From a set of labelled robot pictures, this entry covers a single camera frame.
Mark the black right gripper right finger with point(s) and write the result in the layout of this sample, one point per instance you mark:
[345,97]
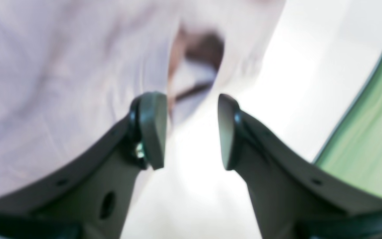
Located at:
[291,198]

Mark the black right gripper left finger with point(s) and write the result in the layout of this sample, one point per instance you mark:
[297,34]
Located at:
[89,197]

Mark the mauve t-shirt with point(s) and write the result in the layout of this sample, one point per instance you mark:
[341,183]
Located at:
[70,68]

